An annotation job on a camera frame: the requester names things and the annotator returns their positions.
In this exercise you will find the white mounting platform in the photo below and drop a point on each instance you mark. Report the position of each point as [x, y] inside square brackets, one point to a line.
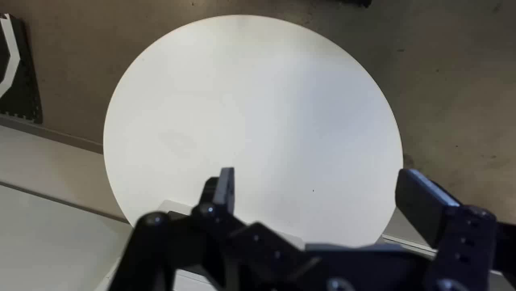
[42, 243]

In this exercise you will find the round white table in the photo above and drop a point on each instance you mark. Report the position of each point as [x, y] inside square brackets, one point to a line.
[242, 107]

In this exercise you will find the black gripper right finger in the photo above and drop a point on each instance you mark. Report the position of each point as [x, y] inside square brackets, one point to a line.
[425, 204]

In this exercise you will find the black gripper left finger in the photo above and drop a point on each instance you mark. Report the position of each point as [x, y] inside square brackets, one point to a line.
[226, 188]

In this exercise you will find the black foam mat white marking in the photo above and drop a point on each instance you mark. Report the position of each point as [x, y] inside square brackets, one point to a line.
[26, 81]

